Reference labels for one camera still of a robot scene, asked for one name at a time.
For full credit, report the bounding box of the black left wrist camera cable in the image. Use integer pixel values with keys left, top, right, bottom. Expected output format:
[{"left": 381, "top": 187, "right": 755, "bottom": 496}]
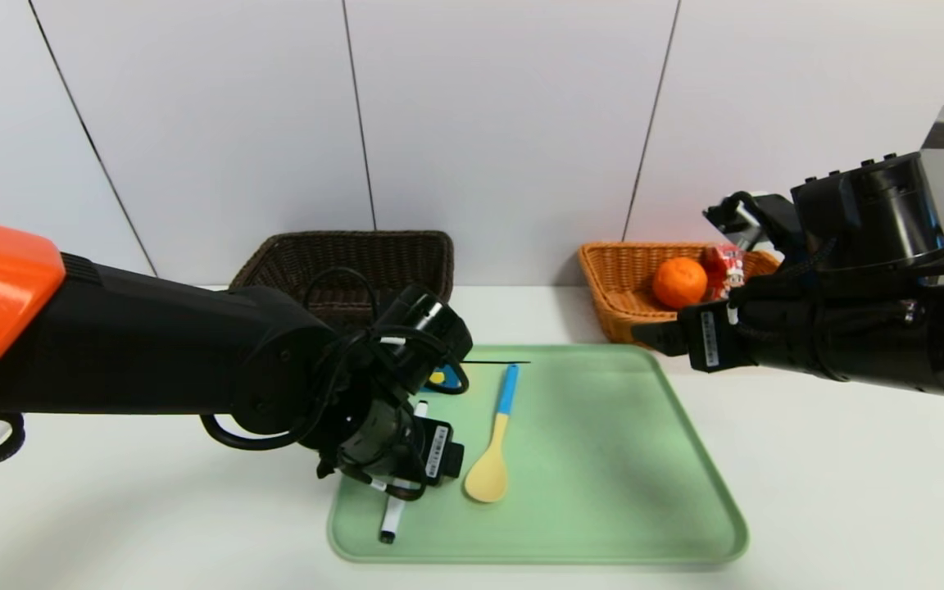
[{"left": 200, "top": 266, "right": 473, "bottom": 502}]

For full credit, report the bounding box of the white marker pen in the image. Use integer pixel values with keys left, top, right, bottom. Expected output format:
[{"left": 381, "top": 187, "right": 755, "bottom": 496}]
[{"left": 380, "top": 400, "right": 429, "bottom": 543}]

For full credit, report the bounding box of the red milk carton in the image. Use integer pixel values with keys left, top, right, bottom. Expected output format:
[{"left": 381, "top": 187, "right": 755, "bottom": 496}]
[{"left": 703, "top": 243, "right": 747, "bottom": 302}]

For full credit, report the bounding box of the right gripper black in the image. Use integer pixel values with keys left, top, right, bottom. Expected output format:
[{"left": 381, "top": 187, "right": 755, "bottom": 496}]
[{"left": 630, "top": 279, "right": 821, "bottom": 373}]

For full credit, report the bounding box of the orange fruit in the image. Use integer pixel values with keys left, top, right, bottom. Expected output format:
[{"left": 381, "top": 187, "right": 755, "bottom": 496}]
[{"left": 652, "top": 256, "right": 709, "bottom": 310}]

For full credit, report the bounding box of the yellow spoon with blue handle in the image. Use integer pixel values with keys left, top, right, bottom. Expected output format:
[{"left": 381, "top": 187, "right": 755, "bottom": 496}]
[{"left": 464, "top": 364, "right": 520, "bottom": 502}]

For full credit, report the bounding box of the light green plastic tray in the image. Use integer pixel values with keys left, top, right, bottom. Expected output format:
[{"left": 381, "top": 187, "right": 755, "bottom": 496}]
[{"left": 329, "top": 343, "right": 749, "bottom": 565}]

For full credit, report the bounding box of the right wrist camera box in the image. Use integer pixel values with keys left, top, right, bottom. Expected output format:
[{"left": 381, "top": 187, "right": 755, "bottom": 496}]
[{"left": 703, "top": 191, "right": 801, "bottom": 255}]

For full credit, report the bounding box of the dark brown wicker basket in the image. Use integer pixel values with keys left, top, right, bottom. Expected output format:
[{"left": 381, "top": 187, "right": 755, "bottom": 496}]
[{"left": 229, "top": 231, "right": 455, "bottom": 329}]

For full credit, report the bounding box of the colourful puzzle cube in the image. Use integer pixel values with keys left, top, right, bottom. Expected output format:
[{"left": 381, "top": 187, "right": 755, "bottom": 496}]
[{"left": 427, "top": 365, "right": 463, "bottom": 396}]

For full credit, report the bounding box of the orange wicker basket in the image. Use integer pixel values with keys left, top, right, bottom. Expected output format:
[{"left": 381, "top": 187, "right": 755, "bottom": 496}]
[{"left": 578, "top": 242, "right": 784, "bottom": 345}]

